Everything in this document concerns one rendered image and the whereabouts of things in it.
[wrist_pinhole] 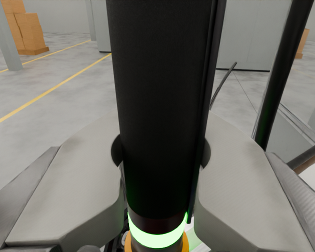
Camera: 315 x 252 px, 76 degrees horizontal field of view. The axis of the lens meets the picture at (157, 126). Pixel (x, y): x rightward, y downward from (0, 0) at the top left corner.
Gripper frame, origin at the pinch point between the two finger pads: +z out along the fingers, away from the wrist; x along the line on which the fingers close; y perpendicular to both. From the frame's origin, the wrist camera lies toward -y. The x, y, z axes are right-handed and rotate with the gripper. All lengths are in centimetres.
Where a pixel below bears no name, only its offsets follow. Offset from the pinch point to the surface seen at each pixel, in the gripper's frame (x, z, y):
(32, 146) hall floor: -163, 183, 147
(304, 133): 70, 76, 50
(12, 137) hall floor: -200, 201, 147
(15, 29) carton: -493, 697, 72
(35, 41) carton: -438, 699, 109
